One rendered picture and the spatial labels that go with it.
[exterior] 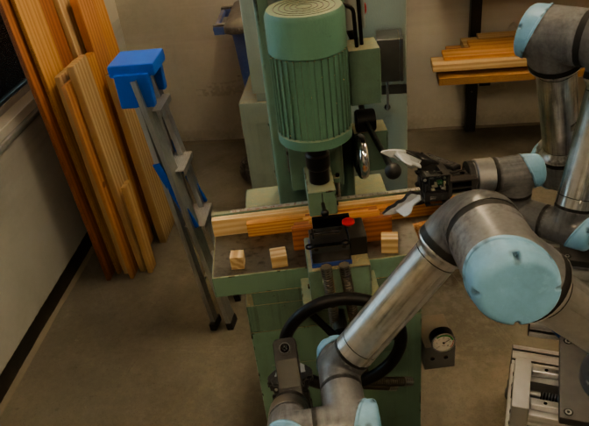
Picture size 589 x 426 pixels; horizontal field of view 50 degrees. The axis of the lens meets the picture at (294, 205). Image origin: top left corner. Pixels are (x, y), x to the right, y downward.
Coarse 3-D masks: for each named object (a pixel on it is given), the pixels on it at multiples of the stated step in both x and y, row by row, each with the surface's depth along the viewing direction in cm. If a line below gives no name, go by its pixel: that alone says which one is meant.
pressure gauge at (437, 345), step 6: (432, 330) 161; (438, 330) 159; (444, 330) 159; (450, 330) 160; (432, 336) 160; (438, 336) 158; (444, 336) 159; (450, 336) 159; (432, 342) 159; (438, 342) 160; (444, 342) 160; (450, 342) 160; (432, 348) 160; (438, 348) 161; (444, 348) 161; (450, 348) 161
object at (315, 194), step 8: (304, 168) 165; (304, 176) 164; (312, 184) 158; (328, 184) 157; (312, 192) 155; (320, 192) 155; (328, 192) 155; (336, 192) 155; (312, 200) 156; (320, 200) 156; (328, 200) 156; (336, 200) 156; (312, 208) 157; (320, 208) 157; (328, 208) 157; (336, 208) 157; (312, 216) 158
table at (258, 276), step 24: (216, 240) 165; (240, 240) 164; (264, 240) 163; (288, 240) 162; (408, 240) 157; (216, 264) 157; (264, 264) 155; (288, 264) 154; (384, 264) 153; (216, 288) 154; (240, 288) 154; (264, 288) 155
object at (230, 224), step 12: (348, 204) 164; (360, 204) 165; (372, 204) 165; (228, 216) 166; (240, 216) 165; (252, 216) 164; (264, 216) 164; (276, 216) 165; (216, 228) 165; (228, 228) 166; (240, 228) 166
